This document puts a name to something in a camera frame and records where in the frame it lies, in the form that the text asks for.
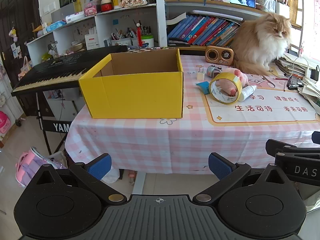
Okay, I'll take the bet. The small white-capped bottle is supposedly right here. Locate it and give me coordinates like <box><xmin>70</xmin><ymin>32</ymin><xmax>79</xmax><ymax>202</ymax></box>
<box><xmin>237</xmin><ymin>85</ymin><xmax>257</xmax><ymax>102</ymax></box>

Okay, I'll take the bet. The white cable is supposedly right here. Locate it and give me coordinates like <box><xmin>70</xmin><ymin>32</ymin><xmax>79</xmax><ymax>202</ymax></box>
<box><xmin>290</xmin><ymin>56</ymin><xmax>310</xmax><ymax>78</ymax></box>

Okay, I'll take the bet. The pile of papers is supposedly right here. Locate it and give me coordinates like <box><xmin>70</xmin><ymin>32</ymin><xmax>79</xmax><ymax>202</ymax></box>
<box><xmin>274</xmin><ymin>52</ymin><xmax>320</xmax><ymax>120</ymax></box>

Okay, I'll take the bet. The red round jar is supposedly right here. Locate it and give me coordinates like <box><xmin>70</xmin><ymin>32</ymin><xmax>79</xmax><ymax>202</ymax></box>
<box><xmin>101</xmin><ymin>0</ymin><xmax>114</xmax><ymax>12</ymax></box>

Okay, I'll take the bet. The row of blue red books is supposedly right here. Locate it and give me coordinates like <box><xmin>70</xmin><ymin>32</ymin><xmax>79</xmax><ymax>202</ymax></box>
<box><xmin>167</xmin><ymin>15</ymin><xmax>242</xmax><ymax>47</ymax></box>

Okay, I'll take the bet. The printed desk mat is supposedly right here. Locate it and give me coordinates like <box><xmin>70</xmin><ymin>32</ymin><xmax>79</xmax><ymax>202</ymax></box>
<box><xmin>200</xmin><ymin>65</ymin><xmax>320</xmax><ymax>127</ymax></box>

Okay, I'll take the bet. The brass bowl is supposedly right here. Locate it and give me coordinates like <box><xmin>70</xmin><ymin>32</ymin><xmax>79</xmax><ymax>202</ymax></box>
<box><xmin>69</xmin><ymin>42</ymin><xmax>87</xmax><ymax>52</ymax></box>

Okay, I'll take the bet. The phone with lit screen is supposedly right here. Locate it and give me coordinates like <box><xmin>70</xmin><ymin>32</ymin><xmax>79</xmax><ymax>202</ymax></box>
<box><xmin>229</xmin><ymin>0</ymin><xmax>256</xmax><ymax>8</ymax></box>

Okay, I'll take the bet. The dark wooden door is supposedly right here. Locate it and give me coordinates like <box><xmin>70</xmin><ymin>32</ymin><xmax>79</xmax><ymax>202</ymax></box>
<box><xmin>0</xmin><ymin>0</ymin><xmax>40</xmax><ymax>117</ymax></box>

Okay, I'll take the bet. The white tub with green lid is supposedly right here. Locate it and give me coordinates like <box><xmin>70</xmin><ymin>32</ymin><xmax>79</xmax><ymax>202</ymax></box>
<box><xmin>140</xmin><ymin>35</ymin><xmax>155</xmax><ymax>48</ymax></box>

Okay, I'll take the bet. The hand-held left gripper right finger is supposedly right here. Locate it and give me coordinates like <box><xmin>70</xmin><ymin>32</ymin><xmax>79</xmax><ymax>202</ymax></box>
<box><xmin>195</xmin><ymin>152</ymin><xmax>290</xmax><ymax>205</ymax></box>

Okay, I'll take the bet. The black marker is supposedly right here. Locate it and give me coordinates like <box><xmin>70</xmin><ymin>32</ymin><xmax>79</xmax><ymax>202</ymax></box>
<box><xmin>287</xmin><ymin>77</ymin><xmax>304</xmax><ymax>90</ymax></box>

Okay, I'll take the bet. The wooden bookshelf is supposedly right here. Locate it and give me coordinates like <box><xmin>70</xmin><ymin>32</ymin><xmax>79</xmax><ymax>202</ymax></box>
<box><xmin>165</xmin><ymin>0</ymin><xmax>304</xmax><ymax>52</ymax></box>

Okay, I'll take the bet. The yellow tape roll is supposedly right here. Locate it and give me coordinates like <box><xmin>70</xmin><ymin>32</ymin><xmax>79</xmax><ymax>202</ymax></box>
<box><xmin>209</xmin><ymin>72</ymin><xmax>243</xmax><ymax>105</ymax></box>

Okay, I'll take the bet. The black keyboard stand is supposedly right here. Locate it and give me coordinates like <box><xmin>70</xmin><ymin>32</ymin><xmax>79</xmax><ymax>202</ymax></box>
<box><xmin>36</xmin><ymin>92</ymin><xmax>75</xmax><ymax>155</ymax></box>

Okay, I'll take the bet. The wooden retro radio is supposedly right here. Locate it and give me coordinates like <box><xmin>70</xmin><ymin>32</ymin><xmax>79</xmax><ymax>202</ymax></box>
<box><xmin>205</xmin><ymin>45</ymin><xmax>234</xmax><ymax>65</ymax></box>

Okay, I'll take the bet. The black electronic keyboard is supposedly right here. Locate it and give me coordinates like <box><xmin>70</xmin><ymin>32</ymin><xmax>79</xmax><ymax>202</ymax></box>
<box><xmin>11</xmin><ymin>45</ymin><xmax>128</xmax><ymax>97</ymax></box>

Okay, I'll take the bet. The fluffy orange white cat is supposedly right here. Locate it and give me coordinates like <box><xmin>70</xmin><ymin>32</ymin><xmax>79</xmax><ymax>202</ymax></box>
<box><xmin>230</xmin><ymin>12</ymin><xmax>293</xmax><ymax>76</ymax></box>

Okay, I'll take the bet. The pink checked cloth desktop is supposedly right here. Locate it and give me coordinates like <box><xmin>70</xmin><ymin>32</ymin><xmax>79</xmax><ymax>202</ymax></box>
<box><xmin>64</xmin><ymin>54</ymin><xmax>320</xmax><ymax>175</ymax></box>

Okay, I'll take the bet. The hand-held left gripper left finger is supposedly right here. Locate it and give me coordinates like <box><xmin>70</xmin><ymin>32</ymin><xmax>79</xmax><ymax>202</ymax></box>
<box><xmin>27</xmin><ymin>153</ymin><xmax>127</xmax><ymax>205</ymax></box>

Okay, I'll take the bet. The pink purple backpack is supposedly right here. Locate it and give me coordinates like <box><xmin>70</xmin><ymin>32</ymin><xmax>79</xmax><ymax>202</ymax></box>
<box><xmin>15</xmin><ymin>147</ymin><xmax>67</xmax><ymax>187</ymax></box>

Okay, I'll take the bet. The white carton with red label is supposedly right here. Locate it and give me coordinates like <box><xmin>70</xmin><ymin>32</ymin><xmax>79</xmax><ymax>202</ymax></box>
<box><xmin>85</xmin><ymin>32</ymin><xmax>100</xmax><ymax>50</ymax></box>

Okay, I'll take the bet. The white cosmetics holder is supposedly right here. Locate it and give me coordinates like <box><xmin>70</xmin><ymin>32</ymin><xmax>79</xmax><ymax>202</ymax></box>
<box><xmin>275</xmin><ymin>1</ymin><xmax>290</xmax><ymax>18</ymax></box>

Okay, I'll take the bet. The pink hanging bag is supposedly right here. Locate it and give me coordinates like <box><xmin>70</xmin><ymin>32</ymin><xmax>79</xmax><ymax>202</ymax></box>
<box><xmin>0</xmin><ymin>110</ymin><xmax>12</xmax><ymax>134</ymax></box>

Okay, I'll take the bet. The pen holder with pens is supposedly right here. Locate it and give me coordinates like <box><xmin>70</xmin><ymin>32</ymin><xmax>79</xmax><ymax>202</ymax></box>
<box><xmin>111</xmin><ymin>26</ymin><xmax>133</xmax><ymax>47</ymax></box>

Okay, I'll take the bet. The black stapler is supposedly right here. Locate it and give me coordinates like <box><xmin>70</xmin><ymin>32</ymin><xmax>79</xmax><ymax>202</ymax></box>
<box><xmin>168</xmin><ymin>37</ymin><xmax>188</xmax><ymax>46</ymax></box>

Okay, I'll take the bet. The yellow cardboard box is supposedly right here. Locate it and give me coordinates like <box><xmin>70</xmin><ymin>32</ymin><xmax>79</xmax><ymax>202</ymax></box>
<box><xmin>78</xmin><ymin>48</ymin><xmax>184</xmax><ymax>119</ymax></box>

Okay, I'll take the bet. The pink plush toy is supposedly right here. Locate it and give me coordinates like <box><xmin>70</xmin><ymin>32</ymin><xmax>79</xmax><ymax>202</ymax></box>
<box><xmin>217</xmin><ymin>68</ymin><xmax>250</xmax><ymax>97</ymax></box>

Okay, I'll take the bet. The white shelf unit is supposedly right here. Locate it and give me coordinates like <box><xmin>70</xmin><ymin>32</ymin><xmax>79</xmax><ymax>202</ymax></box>
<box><xmin>26</xmin><ymin>0</ymin><xmax>168</xmax><ymax>67</ymax></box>

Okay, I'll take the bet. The red tube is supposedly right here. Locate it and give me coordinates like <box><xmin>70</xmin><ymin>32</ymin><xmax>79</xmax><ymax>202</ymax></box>
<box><xmin>136</xmin><ymin>22</ymin><xmax>143</xmax><ymax>48</ymax></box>

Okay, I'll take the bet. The blue wet wipes pack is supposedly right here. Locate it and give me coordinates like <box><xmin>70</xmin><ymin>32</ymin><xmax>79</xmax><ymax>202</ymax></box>
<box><xmin>46</xmin><ymin>21</ymin><xmax>67</xmax><ymax>32</ymax></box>

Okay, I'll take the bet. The pink tissue box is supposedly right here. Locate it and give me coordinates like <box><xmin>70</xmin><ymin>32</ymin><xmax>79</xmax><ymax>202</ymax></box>
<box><xmin>84</xmin><ymin>2</ymin><xmax>101</xmax><ymax>17</ymax></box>

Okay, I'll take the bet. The wooden chessboard box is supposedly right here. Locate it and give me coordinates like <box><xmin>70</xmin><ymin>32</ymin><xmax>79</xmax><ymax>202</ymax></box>
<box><xmin>127</xmin><ymin>46</ymin><xmax>167</xmax><ymax>53</ymax></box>

